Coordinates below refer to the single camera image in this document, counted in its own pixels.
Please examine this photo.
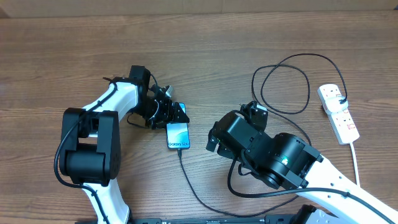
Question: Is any Samsung Galaxy smartphone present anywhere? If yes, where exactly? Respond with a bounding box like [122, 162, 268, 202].
[166, 121, 190, 150]

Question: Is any black USB charging cable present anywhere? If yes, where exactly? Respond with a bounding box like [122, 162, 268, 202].
[176, 53, 348, 218]

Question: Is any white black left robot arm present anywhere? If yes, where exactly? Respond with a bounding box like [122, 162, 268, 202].
[53, 65, 190, 223]

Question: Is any white charger plug adapter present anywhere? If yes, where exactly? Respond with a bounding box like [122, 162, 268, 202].
[322, 96, 348, 114]

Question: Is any white power strip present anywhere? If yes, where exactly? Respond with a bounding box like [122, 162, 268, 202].
[317, 84, 359, 145]

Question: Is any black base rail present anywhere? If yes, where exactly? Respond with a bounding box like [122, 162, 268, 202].
[128, 215, 305, 224]

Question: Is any brown cardboard box wall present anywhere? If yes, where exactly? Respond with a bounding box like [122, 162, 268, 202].
[1, 0, 397, 18]

